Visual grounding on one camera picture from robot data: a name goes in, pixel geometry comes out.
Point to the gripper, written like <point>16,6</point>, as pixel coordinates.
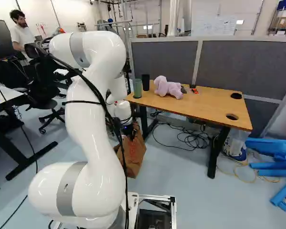
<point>132,130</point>

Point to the brown paper bag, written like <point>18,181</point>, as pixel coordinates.
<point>132,152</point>

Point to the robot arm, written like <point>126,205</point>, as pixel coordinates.
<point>90,133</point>

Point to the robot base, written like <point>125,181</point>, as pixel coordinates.
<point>152,212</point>

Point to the green tall cup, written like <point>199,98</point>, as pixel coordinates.
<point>137,88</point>

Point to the black tall cup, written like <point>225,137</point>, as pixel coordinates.
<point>145,82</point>

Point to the pink plush toy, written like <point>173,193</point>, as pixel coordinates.
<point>168,87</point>

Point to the wooden table with black legs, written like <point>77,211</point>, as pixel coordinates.
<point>195,105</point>

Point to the orange and black small tool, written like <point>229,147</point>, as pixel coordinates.
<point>194,90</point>

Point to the black office chair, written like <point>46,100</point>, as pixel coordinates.
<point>41,90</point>

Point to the grey partition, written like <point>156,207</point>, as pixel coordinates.
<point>228,64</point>

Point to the white desk with black legs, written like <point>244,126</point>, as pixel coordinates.
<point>7,124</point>

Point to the person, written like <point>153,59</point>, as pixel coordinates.
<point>20,35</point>

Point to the black monitor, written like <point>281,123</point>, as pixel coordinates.
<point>0,39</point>

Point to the blue foam tube frame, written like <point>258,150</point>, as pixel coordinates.
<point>274,162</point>

